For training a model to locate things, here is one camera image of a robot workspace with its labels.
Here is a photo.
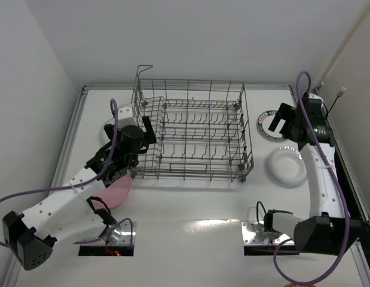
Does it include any plate with green patterned rim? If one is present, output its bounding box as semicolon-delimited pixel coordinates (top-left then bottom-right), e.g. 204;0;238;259
256;110;286;142

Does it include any pink plastic plate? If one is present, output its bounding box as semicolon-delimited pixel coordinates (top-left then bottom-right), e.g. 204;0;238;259
94;173;132;209

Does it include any white shallow bowl plate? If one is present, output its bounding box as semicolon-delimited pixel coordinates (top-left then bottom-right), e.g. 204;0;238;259
99;118;114;146

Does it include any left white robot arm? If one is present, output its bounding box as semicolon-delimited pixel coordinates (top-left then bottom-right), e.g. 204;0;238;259
2;116;157;271

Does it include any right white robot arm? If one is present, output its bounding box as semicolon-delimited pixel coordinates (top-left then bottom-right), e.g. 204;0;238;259
264;94;362;255

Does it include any black wall cable with plug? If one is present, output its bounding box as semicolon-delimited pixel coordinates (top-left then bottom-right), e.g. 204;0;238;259
320;86;347;117

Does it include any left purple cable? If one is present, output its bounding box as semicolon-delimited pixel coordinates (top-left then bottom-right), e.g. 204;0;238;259
0;98;134;249

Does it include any purple cable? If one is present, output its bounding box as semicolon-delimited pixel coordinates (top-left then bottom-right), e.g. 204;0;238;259
273;71;351;285
0;98;134;249

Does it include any grey wire dish rack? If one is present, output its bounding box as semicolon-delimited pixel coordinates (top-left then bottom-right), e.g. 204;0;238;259
131;65;254;182

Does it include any beige wall conduit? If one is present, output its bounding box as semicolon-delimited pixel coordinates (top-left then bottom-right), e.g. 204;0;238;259
316;1;370;88

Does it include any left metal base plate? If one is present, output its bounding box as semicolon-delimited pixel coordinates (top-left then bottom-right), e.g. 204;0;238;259
105;221;136;246

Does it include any metal base plate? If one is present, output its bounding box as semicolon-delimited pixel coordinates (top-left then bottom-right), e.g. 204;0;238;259
241;221;290;247
105;221;136;246

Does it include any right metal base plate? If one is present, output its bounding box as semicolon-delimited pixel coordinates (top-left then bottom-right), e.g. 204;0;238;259
241;221;290;247

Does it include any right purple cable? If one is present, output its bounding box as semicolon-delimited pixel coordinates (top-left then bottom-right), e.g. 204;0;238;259
273;71;351;285

